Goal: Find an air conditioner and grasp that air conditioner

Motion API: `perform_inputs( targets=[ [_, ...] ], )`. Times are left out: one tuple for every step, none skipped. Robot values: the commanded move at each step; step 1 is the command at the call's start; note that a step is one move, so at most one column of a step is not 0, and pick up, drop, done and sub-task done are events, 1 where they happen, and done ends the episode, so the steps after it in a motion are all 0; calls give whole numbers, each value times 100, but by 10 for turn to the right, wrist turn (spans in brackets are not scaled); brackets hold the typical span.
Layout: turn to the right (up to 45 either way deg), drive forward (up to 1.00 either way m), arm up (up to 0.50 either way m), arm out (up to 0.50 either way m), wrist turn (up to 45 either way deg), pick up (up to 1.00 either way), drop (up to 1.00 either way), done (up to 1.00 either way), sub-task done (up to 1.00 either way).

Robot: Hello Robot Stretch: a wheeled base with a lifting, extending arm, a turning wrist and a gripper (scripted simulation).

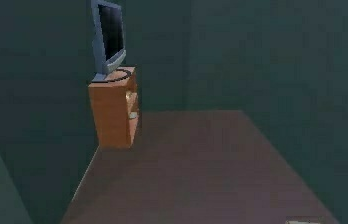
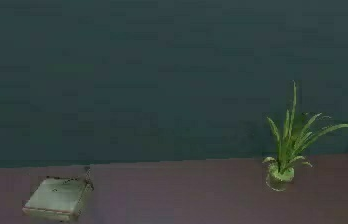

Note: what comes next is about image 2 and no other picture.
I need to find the pale grey flat box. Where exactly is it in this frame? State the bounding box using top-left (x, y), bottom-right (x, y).
top-left (21, 166), bottom-right (95, 222)

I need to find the green potted house plant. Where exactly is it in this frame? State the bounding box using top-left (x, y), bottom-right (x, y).
top-left (261, 80), bottom-right (348, 193)

